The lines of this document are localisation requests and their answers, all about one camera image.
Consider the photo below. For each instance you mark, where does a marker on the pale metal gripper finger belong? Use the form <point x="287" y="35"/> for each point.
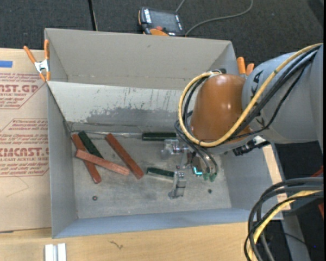
<point x="179" y="186"/>
<point x="168" y="149"/>

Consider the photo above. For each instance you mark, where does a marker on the dark green flat block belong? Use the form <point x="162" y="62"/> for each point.
<point x="159" y="172"/>
<point x="158" y="136"/>
<point x="90" y="145"/>

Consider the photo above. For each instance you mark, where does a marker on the grey metal bin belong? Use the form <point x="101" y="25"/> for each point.
<point x="141" y="200"/>

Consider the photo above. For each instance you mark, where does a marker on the red-brown flat block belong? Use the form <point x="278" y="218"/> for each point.
<point x="125" y="156"/>
<point x="103" y="162"/>
<point x="93" y="173"/>

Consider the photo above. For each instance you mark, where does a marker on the brown cardboard board red print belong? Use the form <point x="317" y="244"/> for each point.
<point x="21" y="194"/>

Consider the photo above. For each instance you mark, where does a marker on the black cylinder on white bracket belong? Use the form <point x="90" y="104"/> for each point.
<point x="247" y="146"/>

